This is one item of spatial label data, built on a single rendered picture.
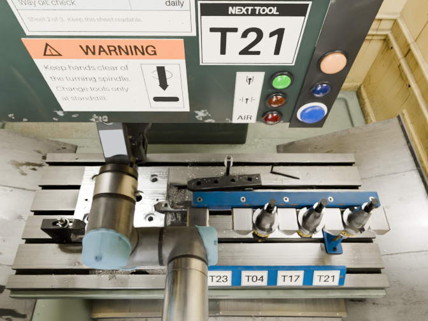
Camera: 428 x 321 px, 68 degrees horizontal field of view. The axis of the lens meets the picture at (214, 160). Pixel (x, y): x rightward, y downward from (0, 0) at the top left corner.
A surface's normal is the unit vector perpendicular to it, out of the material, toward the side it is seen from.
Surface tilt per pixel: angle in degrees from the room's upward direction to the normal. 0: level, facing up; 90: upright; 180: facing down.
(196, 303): 38
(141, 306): 7
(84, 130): 0
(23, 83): 90
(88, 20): 90
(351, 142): 24
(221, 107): 90
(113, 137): 62
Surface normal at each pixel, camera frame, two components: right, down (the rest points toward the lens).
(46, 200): 0.01, -0.52
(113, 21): 0.00, 0.85
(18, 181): 0.42, -0.47
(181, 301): -0.08, -0.78
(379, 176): -0.40, -0.48
